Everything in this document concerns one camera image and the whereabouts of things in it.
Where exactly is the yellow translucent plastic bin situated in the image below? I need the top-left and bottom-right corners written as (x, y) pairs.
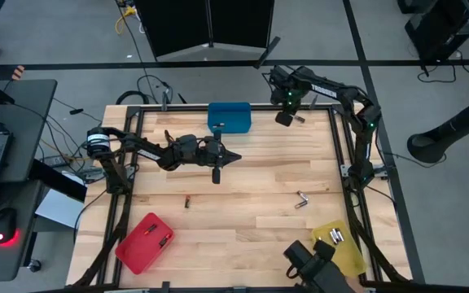
top-left (310, 219), bottom-right (368, 278)

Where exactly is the black stand pole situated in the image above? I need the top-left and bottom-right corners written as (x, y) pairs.
top-left (406, 89), bottom-right (469, 164)

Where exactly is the thick black hose coil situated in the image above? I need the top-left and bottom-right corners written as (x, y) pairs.
top-left (115, 90), bottom-right (151, 106)

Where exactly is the black folding partition screen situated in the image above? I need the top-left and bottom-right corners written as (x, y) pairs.
top-left (134, 0), bottom-right (283, 69)

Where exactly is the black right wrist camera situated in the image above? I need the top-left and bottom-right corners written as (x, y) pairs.
top-left (274, 112), bottom-right (295, 128)

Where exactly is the black equipment rack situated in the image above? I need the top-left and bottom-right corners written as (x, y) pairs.
top-left (397, 0), bottom-right (469, 68)

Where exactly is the blue plastic bin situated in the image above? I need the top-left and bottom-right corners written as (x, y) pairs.
top-left (207, 101), bottom-right (253, 134)

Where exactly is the white sheet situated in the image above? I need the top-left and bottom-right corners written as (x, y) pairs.
top-left (34, 189), bottom-right (87, 230)

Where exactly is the black floor cable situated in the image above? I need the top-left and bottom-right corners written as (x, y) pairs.
top-left (114, 0), bottom-right (174, 105)

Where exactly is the yellow floor cable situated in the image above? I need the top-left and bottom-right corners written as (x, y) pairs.
top-left (114, 4), bottom-right (138, 36)

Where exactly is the red plastic bin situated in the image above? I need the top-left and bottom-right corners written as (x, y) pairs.
top-left (115, 212), bottom-right (176, 276)

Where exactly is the grey power adapter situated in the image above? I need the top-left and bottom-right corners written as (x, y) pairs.
top-left (77, 166), bottom-right (105, 182)

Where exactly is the dark grey desk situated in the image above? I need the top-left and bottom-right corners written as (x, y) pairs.
top-left (0, 79), bottom-right (59, 284)

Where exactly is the black metal table frame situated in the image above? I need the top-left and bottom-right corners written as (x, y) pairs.
top-left (71, 103), bottom-right (414, 293)

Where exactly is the black computer mouse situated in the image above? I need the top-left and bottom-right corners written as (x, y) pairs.
top-left (0, 207), bottom-right (18, 245)

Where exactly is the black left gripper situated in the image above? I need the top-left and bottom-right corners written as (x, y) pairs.
top-left (171, 134), bottom-right (243, 168)

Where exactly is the black desk leg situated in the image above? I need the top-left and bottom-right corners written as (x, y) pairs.
top-left (28, 158), bottom-right (87, 203)

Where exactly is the black hand-held device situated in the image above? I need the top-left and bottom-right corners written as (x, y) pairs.
top-left (283, 238), bottom-right (357, 293)

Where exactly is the grey power strip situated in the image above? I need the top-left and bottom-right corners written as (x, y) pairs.
top-left (41, 154), bottom-right (72, 168)

